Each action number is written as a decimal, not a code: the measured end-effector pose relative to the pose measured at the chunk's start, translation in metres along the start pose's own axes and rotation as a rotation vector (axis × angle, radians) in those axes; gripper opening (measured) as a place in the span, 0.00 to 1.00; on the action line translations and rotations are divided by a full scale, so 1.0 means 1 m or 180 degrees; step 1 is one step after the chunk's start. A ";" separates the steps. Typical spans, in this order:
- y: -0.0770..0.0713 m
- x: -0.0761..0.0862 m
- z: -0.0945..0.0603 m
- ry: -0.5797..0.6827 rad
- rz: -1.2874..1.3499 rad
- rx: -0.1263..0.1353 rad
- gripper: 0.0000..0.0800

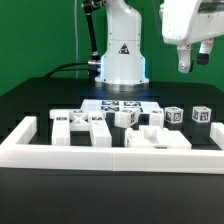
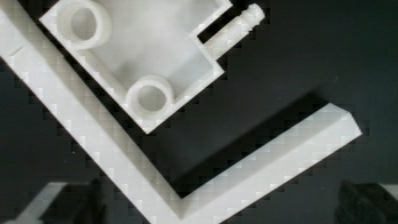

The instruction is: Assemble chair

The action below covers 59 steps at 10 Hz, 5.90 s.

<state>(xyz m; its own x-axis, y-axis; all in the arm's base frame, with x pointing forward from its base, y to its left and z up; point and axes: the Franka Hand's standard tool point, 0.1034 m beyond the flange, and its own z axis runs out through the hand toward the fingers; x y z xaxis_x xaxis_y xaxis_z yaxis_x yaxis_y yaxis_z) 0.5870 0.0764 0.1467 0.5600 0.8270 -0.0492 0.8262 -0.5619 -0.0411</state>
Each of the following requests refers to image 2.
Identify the white chair seat part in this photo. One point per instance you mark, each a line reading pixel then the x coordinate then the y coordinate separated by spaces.
pixel 132 39

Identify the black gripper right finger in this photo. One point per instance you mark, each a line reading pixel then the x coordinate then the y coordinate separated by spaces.
pixel 368 204

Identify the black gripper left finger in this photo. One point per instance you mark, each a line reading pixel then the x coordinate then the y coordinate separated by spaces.
pixel 66 204

